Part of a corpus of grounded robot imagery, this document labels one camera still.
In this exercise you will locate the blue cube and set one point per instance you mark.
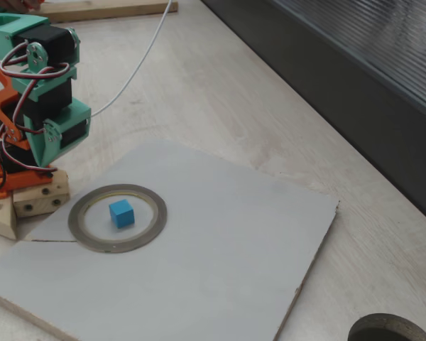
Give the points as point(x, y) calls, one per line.
point(121, 214)

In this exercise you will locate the long wooden plank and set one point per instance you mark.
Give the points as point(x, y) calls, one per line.
point(110, 10)

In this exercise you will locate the ribbed desk partition screen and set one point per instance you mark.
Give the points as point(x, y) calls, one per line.
point(341, 89)

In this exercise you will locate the wooden block with screw holes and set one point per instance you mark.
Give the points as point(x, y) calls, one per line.
point(39, 204)

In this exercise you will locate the person's hand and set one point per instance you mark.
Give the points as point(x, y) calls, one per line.
point(21, 4)

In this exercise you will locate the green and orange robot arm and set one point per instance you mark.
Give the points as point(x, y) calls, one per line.
point(46, 42)

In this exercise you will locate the green gripper black servo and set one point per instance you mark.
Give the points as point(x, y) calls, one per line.
point(39, 143)

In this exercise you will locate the white laminated board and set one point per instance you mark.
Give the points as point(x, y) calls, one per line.
point(199, 284)

